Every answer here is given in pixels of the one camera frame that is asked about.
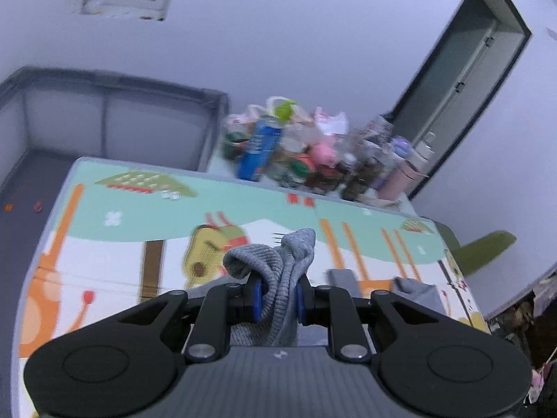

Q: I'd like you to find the blue snack can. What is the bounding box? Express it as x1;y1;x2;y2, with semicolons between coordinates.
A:
236;114;284;182

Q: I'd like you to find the green chair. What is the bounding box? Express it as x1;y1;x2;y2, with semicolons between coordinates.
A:
434;221;518;278

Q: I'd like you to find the white thermos bottle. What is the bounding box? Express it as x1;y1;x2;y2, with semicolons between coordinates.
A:
411;132;437;170

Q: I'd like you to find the grey sweatshirt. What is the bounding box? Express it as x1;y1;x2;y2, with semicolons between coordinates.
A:
222;227;449;349

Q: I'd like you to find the white plastic bag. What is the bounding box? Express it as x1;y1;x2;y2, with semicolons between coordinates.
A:
312;107;350;137

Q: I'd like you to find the cluster of jars and containers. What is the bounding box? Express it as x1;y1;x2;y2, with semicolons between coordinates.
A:
220;95;437;203

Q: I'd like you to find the green lid jar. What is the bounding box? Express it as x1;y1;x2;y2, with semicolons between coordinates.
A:
282;158;315;189

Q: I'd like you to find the printed play mat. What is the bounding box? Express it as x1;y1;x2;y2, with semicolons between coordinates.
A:
9;156;492;418

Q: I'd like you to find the dark glass bottle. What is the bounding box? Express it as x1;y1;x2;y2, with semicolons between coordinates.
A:
342;157;377;202

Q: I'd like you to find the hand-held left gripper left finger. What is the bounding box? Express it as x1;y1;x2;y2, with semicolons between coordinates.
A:
117;279;264;362

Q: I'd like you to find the pink tumbler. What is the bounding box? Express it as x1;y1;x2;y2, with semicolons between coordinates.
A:
379;160;431;200

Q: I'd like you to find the grey playpen fence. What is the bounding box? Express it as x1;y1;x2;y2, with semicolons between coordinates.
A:
0;65;230;194

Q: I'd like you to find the purple bottle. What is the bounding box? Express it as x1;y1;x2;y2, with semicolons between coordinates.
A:
387;136;413;162

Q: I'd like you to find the green white plastic bottle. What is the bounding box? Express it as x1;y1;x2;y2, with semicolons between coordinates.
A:
265;95;300;125

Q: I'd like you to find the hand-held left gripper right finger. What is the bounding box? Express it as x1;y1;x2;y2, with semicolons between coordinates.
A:
296;276;441;362

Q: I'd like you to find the pink pig toy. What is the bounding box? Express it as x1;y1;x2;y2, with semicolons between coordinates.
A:
310;138;339;165

